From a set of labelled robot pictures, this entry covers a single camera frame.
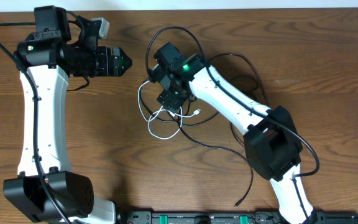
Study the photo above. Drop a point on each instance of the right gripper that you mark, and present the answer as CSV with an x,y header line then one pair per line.
x,y
168,101

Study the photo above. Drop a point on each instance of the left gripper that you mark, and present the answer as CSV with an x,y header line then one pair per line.
x,y
115,70

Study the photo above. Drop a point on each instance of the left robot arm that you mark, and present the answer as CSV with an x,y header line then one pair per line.
x,y
46,189

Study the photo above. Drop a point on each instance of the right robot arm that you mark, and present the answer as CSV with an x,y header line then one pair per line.
x,y
271,142

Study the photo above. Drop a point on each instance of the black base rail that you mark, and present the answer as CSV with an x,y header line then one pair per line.
x,y
147,217

